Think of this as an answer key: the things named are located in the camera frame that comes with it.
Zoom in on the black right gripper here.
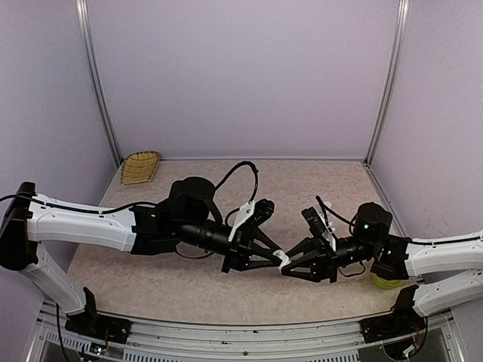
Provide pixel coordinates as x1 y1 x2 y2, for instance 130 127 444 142
280 235 379 284

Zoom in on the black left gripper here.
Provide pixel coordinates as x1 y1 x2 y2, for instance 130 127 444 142
176 219 283 275

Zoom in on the white pill bottle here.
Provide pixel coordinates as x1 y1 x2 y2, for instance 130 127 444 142
272 249 291 271

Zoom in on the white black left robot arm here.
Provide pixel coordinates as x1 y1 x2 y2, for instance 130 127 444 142
1 176 289 336

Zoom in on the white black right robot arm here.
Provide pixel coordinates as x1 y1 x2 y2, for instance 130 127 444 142
273 202 482 335

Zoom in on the green plastic bowl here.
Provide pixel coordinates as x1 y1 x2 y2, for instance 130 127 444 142
371 273 405 290

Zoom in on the woven bamboo tray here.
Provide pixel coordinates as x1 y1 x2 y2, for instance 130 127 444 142
120 151 161 186

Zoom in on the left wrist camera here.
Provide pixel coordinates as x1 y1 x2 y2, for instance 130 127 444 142
228 198 275 242

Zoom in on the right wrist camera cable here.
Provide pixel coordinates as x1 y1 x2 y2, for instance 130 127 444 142
315 195 358 227

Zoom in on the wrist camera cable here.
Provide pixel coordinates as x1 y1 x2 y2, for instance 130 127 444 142
315 195 358 227
213 160 261 212

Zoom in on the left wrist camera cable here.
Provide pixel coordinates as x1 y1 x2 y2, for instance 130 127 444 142
213 160 261 212

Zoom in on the aluminium front frame rail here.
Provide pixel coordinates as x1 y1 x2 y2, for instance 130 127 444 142
24 301 400 361

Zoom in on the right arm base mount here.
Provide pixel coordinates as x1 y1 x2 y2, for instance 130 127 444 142
359 285 427 343

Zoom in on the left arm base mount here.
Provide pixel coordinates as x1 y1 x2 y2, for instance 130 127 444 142
65 287 132 345

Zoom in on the aluminium right corner post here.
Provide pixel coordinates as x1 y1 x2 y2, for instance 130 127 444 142
365 0 411 169

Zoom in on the aluminium corner post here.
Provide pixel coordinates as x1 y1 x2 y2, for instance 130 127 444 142
75 0 123 168
365 0 411 169

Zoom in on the aluminium left corner post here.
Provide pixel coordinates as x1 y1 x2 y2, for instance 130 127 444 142
75 0 123 168

